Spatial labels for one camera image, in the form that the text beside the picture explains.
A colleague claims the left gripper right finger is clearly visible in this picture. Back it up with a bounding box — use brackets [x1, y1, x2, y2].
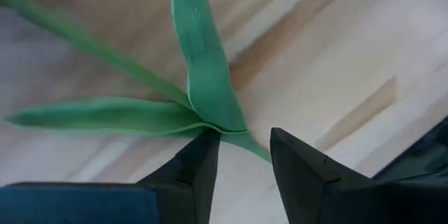
[269, 127, 448, 224]

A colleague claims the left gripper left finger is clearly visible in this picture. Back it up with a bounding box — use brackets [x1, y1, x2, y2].
[0, 128, 222, 224]

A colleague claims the pink artificial tulip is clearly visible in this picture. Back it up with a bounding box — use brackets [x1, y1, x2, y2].
[0, 0, 272, 164]

